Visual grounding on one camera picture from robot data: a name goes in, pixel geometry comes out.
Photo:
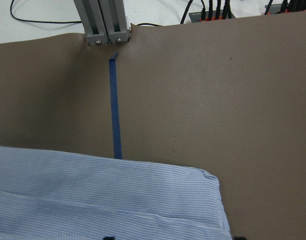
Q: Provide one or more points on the left orange black hub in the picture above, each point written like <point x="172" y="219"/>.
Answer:
<point x="195" y="17"/>

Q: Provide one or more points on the right orange black hub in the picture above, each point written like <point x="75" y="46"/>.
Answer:
<point x="295" y="6"/>

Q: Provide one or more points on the orange black hub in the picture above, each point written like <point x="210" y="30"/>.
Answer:
<point x="295" y="6"/>
<point x="195" y="17"/>

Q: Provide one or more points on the blue striped button shirt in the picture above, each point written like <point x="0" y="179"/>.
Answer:
<point x="54" y="195"/>

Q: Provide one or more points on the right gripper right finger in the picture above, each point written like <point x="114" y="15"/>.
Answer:
<point x="239" y="238"/>

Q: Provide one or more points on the aluminium frame post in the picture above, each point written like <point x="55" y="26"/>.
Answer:
<point x="104" y="21"/>

